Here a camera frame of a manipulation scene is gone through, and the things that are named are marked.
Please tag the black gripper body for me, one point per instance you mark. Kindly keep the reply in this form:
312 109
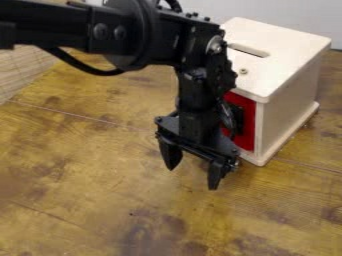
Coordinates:
192 125

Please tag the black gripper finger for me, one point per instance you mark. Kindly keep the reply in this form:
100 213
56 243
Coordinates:
171 153
218 170

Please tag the red drawer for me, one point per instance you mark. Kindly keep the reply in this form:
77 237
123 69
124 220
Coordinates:
244 141

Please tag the black metal drawer handle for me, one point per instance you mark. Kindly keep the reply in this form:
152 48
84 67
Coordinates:
236 118

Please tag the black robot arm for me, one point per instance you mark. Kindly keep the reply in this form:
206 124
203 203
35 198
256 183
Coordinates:
123 35

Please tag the white wooden drawer cabinet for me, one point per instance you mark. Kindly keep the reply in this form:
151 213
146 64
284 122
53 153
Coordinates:
276 61

